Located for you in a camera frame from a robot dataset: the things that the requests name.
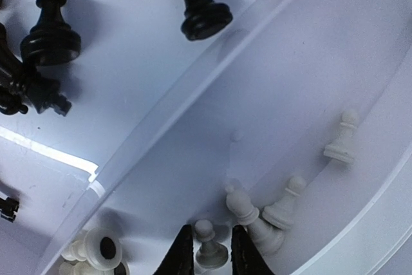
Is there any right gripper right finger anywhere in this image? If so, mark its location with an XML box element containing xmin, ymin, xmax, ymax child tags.
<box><xmin>231</xmin><ymin>225</ymin><xmax>274</xmax><ymax>275</ymax></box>

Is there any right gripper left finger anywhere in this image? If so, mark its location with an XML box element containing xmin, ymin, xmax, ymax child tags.
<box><xmin>154</xmin><ymin>224</ymin><xmax>194</xmax><ymax>275</ymax></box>

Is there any white pawn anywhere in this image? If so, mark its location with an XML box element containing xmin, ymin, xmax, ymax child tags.
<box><xmin>261</xmin><ymin>176</ymin><xmax>307</xmax><ymax>230</ymax></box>
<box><xmin>194</xmin><ymin>220</ymin><xmax>229</xmax><ymax>270</ymax></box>
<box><xmin>323</xmin><ymin>109</ymin><xmax>359</xmax><ymax>164</ymax></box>

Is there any black chess piece lone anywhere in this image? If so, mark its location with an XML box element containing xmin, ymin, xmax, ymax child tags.
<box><xmin>0</xmin><ymin>197</ymin><xmax>20</xmax><ymax>222</ymax></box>

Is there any black chess pieces lower cluster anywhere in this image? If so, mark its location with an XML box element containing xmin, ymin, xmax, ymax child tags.
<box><xmin>1</xmin><ymin>0</ymin><xmax>81</xmax><ymax>116</ymax></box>

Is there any white bishop in tray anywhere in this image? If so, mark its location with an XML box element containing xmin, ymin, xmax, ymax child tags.
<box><xmin>225</xmin><ymin>185</ymin><xmax>285</xmax><ymax>256</ymax></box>

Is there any white pawn leaning in tray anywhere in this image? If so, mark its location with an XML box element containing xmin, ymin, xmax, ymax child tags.
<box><xmin>261</xmin><ymin>176</ymin><xmax>307</xmax><ymax>230</ymax></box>

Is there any white piece base up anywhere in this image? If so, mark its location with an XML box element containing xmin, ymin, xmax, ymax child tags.
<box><xmin>61</xmin><ymin>227</ymin><xmax>123</xmax><ymax>271</ymax></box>

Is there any white plastic tray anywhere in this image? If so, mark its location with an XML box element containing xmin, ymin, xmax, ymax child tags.
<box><xmin>1</xmin><ymin>0</ymin><xmax>411</xmax><ymax>274</ymax></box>

